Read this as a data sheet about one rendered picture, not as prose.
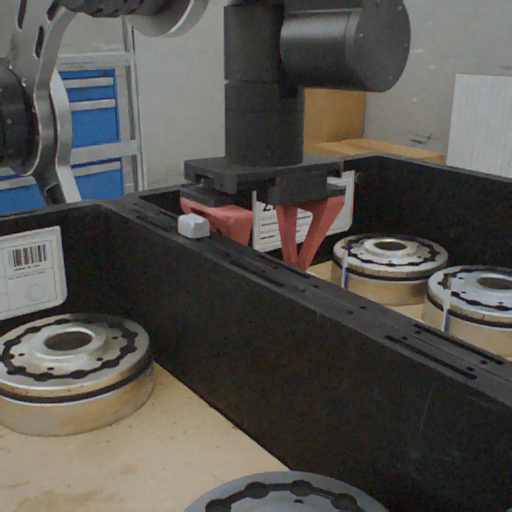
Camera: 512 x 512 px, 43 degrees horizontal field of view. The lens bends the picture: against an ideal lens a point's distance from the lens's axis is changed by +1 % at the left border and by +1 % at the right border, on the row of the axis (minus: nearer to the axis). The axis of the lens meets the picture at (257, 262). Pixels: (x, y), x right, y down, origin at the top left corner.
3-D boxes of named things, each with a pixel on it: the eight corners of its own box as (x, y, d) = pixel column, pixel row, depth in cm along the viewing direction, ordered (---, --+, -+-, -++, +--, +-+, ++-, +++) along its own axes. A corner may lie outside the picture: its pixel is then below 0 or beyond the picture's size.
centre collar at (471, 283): (449, 285, 52) (449, 278, 51) (490, 273, 54) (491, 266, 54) (501, 307, 48) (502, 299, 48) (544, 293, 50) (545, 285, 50)
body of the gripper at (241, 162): (345, 185, 48) (350, 81, 46) (230, 202, 43) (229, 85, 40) (290, 171, 53) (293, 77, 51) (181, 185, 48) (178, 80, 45)
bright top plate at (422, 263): (311, 251, 60) (311, 245, 60) (389, 232, 66) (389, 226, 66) (390, 286, 53) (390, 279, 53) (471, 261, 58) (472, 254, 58)
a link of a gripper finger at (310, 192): (343, 287, 51) (350, 167, 48) (270, 307, 47) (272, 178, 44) (289, 264, 56) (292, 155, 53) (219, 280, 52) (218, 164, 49)
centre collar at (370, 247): (351, 249, 60) (351, 242, 59) (389, 239, 62) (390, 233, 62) (390, 264, 56) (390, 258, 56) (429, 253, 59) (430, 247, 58)
